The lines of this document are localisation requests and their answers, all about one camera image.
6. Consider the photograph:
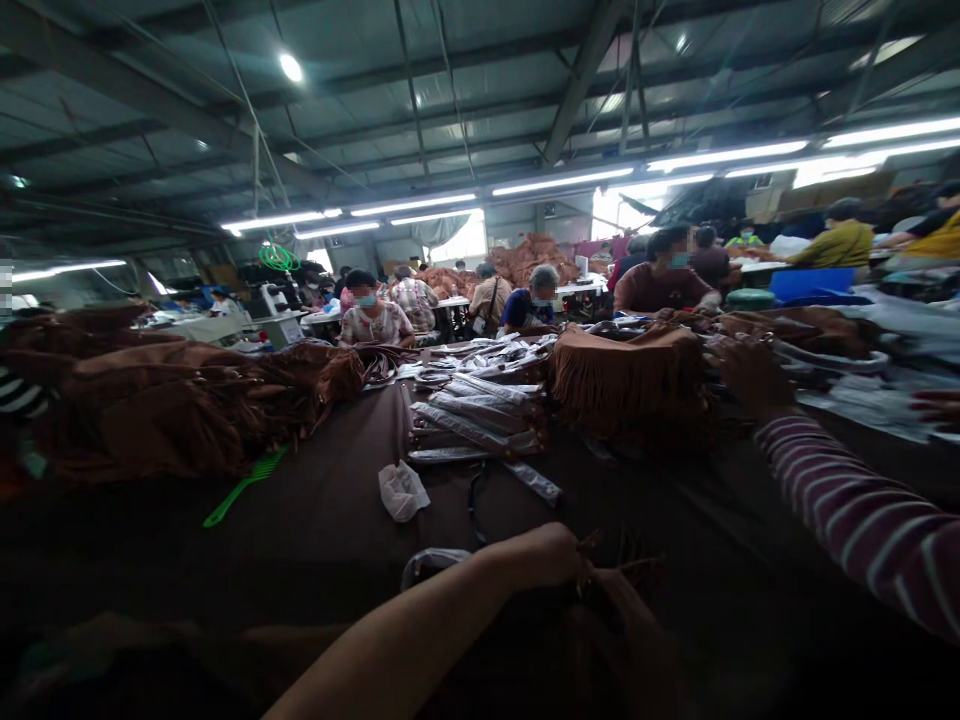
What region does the person's left hand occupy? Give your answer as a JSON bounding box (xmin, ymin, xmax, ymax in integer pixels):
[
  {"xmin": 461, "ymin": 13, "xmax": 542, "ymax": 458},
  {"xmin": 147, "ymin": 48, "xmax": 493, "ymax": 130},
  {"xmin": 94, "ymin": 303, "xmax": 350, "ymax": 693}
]
[{"xmin": 515, "ymin": 521, "xmax": 595, "ymax": 594}]

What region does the clear plastic bag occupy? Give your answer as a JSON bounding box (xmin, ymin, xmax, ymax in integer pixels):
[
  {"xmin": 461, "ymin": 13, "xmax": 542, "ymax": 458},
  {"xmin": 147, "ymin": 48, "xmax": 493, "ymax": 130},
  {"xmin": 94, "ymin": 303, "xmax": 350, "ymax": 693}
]
[{"xmin": 400, "ymin": 546, "xmax": 475, "ymax": 595}]

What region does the heap of white plastic packets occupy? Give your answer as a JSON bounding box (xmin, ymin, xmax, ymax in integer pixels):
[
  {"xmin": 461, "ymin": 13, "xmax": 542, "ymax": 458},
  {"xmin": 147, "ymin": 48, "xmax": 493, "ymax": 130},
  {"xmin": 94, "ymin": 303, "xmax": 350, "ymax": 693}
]
[{"xmin": 794, "ymin": 283, "xmax": 960, "ymax": 445}]

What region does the grey sewing machine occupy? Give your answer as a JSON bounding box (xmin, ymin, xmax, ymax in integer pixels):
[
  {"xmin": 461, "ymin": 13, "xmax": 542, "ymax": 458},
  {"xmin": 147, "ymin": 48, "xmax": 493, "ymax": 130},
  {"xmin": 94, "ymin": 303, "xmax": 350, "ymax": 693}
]
[{"xmin": 245, "ymin": 280, "xmax": 304, "ymax": 348}]

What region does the green coiled hose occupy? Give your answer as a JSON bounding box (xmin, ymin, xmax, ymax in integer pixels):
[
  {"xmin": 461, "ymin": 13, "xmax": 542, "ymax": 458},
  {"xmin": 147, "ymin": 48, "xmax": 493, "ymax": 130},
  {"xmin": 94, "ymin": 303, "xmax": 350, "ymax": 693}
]
[{"xmin": 257, "ymin": 240, "xmax": 304, "ymax": 274}]

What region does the person's right hand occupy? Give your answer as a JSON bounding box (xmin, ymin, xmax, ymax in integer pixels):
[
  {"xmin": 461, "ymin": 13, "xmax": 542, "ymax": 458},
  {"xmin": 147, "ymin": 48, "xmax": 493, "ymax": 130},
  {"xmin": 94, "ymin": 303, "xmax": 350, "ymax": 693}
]
[{"xmin": 703, "ymin": 332, "xmax": 799, "ymax": 426}]

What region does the stack of brown fringed bags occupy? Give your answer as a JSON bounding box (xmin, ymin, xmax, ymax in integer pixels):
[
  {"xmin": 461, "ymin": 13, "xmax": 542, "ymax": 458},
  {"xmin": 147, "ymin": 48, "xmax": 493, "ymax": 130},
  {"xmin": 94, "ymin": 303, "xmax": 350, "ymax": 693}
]
[{"xmin": 549, "ymin": 320, "xmax": 723, "ymax": 453}]

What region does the dark brown table cloth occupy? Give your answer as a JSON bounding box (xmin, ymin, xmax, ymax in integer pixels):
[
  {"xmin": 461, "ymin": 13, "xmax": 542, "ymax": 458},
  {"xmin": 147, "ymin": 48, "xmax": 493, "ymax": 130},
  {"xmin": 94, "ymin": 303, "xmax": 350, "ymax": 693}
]
[{"xmin": 0, "ymin": 341, "xmax": 960, "ymax": 720}]

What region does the thin black strap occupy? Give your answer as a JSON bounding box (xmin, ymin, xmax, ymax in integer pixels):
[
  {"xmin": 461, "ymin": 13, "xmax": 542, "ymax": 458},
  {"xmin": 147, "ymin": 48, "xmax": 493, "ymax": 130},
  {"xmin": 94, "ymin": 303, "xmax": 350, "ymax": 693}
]
[{"xmin": 463, "ymin": 460, "xmax": 490, "ymax": 550}]

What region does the crumpled white plastic wrapper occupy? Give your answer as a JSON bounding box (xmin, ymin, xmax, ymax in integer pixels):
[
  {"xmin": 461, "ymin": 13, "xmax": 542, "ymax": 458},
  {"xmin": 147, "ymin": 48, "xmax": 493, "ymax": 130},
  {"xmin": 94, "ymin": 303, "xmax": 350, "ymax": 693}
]
[{"xmin": 377, "ymin": 458, "xmax": 433, "ymax": 525}]

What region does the large heap of brown bags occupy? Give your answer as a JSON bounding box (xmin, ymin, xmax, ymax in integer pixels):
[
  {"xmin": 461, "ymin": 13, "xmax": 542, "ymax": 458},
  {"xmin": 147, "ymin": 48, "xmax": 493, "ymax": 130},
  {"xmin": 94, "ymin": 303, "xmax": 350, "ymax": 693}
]
[{"xmin": 0, "ymin": 303, "xmax": 370, "ymax": 490}]

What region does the green plastic comb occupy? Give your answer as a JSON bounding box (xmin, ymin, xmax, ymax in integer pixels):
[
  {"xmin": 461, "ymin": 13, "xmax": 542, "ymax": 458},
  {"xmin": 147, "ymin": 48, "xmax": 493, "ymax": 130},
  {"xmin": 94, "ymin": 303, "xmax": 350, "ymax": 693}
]
[{"xmin": 202, "ymin": 442, "xmax": 291, "ymax": 530}]

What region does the distant mound of brown bags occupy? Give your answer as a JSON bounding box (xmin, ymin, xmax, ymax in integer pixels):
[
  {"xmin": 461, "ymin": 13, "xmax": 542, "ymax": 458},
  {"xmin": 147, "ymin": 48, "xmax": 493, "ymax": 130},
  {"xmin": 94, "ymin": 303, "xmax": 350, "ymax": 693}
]
[{"xmin": 485, "ymin": 231, "xmax": 583, "ymax": 288}]

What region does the single plastic wrapped strap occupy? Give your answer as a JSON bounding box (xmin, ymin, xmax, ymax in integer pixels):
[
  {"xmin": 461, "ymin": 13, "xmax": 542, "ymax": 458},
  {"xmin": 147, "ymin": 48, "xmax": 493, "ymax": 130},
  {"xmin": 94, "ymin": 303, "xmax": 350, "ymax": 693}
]
[{"xmin": 500, "ymin": 458, "xmax": 565, "ymax": 509}]

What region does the pile of plastic wrapped straps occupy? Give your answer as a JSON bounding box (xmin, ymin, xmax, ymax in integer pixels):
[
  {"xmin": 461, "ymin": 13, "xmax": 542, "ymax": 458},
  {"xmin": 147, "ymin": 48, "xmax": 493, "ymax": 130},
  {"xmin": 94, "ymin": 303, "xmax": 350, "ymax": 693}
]
[{"xmin": 407, "ymin": 333, "xmax": 565, "ymax": 468}]

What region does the bunch of brown leather straps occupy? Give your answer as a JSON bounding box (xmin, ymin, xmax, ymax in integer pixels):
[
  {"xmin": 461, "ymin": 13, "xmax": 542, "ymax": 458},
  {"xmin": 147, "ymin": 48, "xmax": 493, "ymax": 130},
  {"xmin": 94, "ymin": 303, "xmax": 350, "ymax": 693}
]
[{"xmin": 358, "ymin": 340, "xmax": 423, "ymax": 390}]

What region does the blue plastic crate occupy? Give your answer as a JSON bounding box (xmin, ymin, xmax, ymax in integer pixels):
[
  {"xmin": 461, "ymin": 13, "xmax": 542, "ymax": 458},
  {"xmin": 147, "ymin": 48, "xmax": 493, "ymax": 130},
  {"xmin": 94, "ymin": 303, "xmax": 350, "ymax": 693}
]
[{"xmin": 769, "ymin": 266, "xmax": 857, "ymax": 306}]

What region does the row of brown bags with handles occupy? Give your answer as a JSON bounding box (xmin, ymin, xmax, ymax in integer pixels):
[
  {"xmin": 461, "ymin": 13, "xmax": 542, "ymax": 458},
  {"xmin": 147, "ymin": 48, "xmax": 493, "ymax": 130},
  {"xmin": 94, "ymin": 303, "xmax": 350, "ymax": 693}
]
[{"xmin": 671, "ymin": 305, "xmax": 890, "ymax": 365}]

